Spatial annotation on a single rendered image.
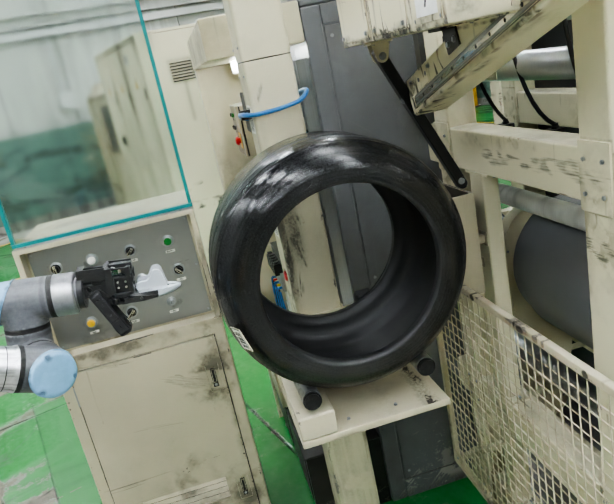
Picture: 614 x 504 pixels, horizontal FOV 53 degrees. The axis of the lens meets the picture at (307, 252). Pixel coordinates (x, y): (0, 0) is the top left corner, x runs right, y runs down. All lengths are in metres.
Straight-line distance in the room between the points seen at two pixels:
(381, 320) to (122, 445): 1.03
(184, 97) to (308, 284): 3.40
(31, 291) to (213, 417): 1.00
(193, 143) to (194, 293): 3.00
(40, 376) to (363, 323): 0.82
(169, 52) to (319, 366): 3.85
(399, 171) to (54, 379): 0.79
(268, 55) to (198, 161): 3.41
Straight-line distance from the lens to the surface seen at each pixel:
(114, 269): 1.34
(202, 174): 4.99
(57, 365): 1.26
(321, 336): 1.63
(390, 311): 1.65
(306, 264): 1.70
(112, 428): 2.20
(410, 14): 1.21
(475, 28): 1.29
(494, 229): 1.81
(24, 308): 1.38
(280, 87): 1.62
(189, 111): 4.96
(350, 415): 1.53
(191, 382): 2.12
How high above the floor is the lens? 1.63
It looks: 17 degrees down
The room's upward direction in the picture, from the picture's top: 12 degrees counter-clockwise
